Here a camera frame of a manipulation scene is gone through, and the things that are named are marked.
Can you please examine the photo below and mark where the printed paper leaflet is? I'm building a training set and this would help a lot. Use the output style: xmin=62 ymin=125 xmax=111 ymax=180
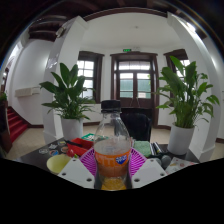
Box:
xmin=165 ymin=156 xmax=198 ymax=175

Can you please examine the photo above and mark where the dark wooden double door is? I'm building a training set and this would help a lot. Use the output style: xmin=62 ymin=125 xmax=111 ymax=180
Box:
xmin=109 ymin=51 xmax=160 ymax=128

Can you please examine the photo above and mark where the white wall radiator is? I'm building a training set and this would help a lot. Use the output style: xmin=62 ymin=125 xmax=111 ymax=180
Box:
xmin=14 ymin=86 xmax=42 ymax=98

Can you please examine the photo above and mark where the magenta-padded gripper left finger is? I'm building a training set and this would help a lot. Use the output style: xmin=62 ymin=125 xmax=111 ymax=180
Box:
xmin=57 ymin=147 xmax=100 ymax=190

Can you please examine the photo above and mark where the pale yellow cup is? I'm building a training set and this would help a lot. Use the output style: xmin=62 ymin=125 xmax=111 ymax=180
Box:
xmin=45 ymin=153 xmax=73 ymax=175

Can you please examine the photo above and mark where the red plastic box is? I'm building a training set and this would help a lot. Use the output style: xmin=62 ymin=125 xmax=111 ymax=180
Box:
xmin=66 ymin=137 xmax=94 ymax=158

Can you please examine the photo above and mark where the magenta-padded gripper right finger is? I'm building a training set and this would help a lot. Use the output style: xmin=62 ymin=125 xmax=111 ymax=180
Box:
xmin=128 ymin=147 xmax=168 ymax=190

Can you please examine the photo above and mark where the clear bottle with orange drink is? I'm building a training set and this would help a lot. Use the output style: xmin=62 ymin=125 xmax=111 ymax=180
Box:
xmin=93 ymin=99 xmax=133 ymax=192

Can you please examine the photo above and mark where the potted leafy plant white pot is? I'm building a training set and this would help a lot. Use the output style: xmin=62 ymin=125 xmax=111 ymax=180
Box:
xmin=38 ymin=62 xmax=98 ymax=141
xmin=154 ymin=55 xmax=221 ymax=156

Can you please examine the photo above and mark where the dark-framed window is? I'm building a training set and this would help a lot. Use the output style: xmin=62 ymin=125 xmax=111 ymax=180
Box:
xmin=163 ymin=48 xmax=191 ymax=101
xmin=76 ymin=50 xmax=105 ymax=104

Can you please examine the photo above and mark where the green printed box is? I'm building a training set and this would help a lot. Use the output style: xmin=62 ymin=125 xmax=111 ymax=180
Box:
xmin=81 ymin=133 xmax=108 ymax=143

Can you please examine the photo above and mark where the red carpeted staircase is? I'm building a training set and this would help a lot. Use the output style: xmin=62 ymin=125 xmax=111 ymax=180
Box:
xmin=6 ymin=105 xmax=30 ymax=144

